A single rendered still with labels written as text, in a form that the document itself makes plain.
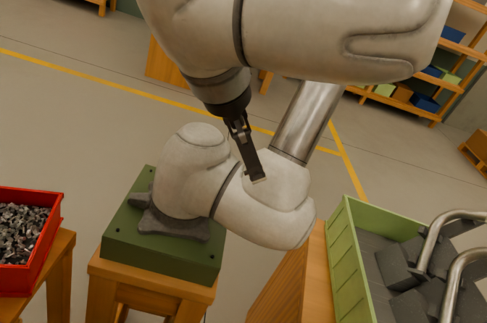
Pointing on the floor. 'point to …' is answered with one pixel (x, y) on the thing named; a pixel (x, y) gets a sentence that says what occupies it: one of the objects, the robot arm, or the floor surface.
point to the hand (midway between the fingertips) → (248, 149)
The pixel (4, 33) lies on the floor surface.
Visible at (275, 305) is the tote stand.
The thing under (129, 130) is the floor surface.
